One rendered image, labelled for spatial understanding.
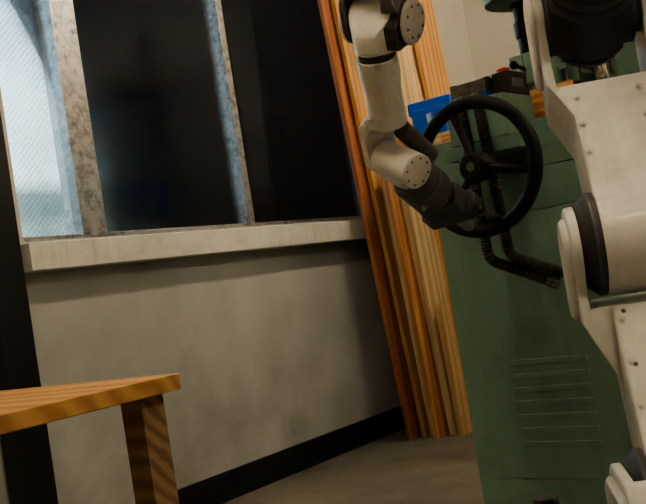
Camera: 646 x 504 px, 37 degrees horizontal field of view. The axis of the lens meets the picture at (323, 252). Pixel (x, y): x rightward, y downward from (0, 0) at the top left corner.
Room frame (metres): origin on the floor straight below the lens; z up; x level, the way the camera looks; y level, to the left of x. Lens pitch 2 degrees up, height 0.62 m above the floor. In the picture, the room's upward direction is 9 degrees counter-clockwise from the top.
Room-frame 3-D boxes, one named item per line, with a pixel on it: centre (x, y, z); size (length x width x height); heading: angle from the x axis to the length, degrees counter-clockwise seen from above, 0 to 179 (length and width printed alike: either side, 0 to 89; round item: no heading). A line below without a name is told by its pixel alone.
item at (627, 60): (2.26, -0.79, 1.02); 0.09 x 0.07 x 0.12; 51
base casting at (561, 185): (2.31, -0.62, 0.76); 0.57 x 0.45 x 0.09; 141
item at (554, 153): (2.17, -0.51, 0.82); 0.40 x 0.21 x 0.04; 51
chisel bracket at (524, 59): (2.23, -0.56, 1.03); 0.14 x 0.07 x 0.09; 141
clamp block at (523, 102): (2.08, -0.41, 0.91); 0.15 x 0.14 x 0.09; 51
